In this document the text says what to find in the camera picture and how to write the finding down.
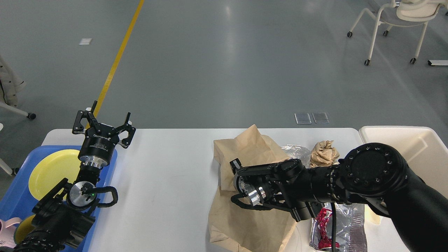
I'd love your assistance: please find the white chair leg with caster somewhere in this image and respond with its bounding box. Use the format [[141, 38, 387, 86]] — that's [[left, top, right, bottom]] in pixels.
[[0, 102, 36, 120]]

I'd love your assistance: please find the white rolling chair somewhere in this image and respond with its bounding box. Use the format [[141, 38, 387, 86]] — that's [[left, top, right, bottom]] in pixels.
[[347, 0, 447, 66]]

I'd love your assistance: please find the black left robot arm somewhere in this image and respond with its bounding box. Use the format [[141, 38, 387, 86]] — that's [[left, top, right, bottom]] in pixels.
[[1, 101, 136, 252]]

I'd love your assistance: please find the white polka-dot cloth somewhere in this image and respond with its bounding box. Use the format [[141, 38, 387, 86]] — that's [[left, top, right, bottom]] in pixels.
[[0, 57, 26, 107]]

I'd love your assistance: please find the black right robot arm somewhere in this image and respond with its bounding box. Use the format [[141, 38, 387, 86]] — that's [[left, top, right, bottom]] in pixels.
[[230, 142, 448, 252]]

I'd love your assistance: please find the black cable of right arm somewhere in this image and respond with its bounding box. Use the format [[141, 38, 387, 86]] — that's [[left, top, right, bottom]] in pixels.
[[330, 202, 338, 252]]

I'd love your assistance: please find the crumpled brown paper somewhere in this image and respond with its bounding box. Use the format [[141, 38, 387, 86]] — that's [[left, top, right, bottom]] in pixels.
[[309, 140, 340, 168]]

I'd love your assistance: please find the yellow plastic plate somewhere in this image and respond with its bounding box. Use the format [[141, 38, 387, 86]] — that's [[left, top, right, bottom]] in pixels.
[[28, 149, 81, 200]]

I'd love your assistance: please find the lower white paper cup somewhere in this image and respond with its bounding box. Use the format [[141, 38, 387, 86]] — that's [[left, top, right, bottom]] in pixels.
[[364, 205, 383, 225]]

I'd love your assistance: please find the beige plastic bin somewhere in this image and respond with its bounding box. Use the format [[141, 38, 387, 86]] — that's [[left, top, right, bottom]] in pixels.
[[359, 126, 448, 197]]

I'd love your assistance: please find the pink mug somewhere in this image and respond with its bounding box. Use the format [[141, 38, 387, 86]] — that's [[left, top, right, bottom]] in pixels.
[[0, 217, 22, 248]]

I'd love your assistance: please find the crumpled aluminium foil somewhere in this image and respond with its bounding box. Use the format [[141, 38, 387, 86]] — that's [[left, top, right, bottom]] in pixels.
[[281, 145, 312, 168]]

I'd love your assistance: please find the white bar on floor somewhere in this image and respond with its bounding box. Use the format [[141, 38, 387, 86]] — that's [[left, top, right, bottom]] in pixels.
[[427, 59, 448, 67]]

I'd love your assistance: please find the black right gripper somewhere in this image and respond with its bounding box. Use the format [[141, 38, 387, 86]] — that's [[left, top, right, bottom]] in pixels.
[[229, 158, 267, 206]]

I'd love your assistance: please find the brown paper bag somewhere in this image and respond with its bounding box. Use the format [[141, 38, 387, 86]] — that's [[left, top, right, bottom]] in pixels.
[[214, 125, 289, 191], [208, 188, 296, 252]]

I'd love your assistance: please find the metal floor socket plate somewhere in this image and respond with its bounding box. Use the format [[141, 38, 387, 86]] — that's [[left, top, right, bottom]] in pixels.
[[294, 112, 330, 125]]

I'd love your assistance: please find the red foil snack wrapper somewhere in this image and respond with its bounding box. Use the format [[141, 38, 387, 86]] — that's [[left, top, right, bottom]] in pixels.
[[309, 203, 368, 252]]

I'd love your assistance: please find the teal green mug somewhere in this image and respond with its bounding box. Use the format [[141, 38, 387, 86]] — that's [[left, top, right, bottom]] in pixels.
[[14, 214, 36, 244]]

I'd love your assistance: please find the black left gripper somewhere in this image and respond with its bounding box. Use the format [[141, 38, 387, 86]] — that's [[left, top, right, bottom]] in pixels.
[[72, 100, 136, 169]]

